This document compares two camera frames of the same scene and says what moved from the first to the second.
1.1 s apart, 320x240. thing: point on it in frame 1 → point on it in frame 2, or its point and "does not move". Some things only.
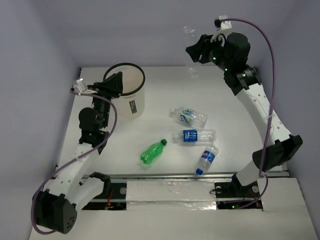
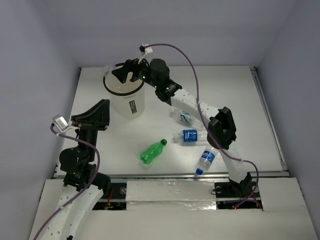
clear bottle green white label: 192,117 does not move
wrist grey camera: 80,88 → 61,124
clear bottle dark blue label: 202,137 does not move
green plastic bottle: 150,155 does not move
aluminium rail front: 229,175 does not move
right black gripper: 204,44 → 130,65
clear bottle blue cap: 206,159 does not move
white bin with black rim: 130,105 does not move
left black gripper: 105,88 → 89,124
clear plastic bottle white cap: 191,68 → 108,69
